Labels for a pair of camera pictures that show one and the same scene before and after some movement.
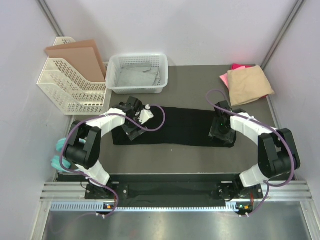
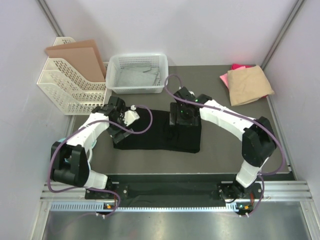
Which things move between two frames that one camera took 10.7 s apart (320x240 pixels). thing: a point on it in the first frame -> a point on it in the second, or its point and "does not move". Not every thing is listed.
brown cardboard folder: (82, 58) does not move
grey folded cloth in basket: (141, 75) does not move
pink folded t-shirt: (224, 78) does not move
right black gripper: (228, 138) -> (175, 109)
